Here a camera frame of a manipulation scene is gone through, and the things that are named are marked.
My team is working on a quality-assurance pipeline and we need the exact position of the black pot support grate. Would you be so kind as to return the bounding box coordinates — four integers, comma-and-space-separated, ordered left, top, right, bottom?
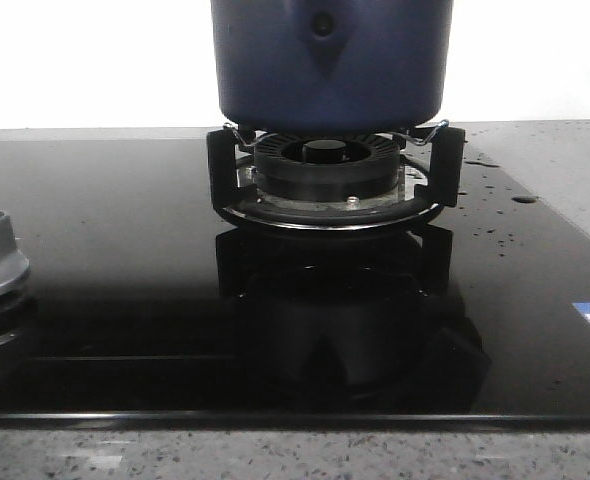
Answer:
206, 121, 465, 232

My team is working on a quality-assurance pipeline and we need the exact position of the dark blue cooking pot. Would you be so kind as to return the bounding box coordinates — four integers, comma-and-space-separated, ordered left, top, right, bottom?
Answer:
211, 0, 453, 134

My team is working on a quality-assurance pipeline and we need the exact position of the black round gas burner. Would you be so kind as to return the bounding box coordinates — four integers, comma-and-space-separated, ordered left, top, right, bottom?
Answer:
254, 134, 400, 202

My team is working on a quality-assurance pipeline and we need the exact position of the black glass gas cooktop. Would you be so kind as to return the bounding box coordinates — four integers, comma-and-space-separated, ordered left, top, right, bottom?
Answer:
0, 139, 590, 431

